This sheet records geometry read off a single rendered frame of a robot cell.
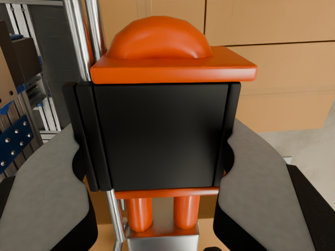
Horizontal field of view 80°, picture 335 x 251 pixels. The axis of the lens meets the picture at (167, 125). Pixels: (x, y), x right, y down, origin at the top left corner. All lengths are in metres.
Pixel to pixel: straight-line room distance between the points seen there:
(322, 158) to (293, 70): 1.46
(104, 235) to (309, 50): 0.92
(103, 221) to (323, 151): 2.05
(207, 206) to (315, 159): 1.90
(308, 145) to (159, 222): 1.98
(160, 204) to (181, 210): 0.04
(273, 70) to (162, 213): 0.81
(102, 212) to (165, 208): 0.27
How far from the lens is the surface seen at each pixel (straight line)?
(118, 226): 0.17
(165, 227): 0.19
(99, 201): 0.48
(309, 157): 2.23
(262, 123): 1.03
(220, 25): 0.81
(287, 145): 2.01
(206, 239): 0.50
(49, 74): 1.28
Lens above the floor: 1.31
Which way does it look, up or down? 59 degrees down
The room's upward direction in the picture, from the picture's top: 173 degrees clockwise
